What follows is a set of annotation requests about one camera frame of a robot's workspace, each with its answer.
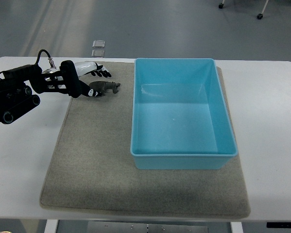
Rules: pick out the blue plastic box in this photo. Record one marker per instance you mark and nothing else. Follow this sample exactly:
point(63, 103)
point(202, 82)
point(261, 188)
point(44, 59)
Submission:
point(180, 118)

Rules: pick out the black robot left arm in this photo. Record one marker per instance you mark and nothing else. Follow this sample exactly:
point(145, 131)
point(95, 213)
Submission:
point(19, 87)

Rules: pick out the upper floor outlet cover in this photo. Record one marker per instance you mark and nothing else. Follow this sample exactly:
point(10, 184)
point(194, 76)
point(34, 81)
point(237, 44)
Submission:
point(98, 44)

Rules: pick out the left caster wheel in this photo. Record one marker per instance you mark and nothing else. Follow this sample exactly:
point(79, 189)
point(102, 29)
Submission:
point(221, 5)

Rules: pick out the black table control panel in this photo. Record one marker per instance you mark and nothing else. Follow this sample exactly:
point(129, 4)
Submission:
point(279, 225)

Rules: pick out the brown toy hippo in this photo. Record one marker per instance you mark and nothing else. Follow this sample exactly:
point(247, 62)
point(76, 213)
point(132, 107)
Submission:
point(101, 87)

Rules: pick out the grey felt mat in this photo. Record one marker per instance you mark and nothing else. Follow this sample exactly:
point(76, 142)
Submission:
point(92, 170)

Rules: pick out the black white robotic left hand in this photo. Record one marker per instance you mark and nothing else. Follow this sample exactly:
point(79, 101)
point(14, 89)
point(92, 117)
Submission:
point(84, 68)

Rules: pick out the right caster wheel with leg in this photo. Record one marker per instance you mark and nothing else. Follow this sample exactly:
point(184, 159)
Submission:
point(261, 14)

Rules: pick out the metal table frame plate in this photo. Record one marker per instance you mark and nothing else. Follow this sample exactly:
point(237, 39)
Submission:
point(123, 227)

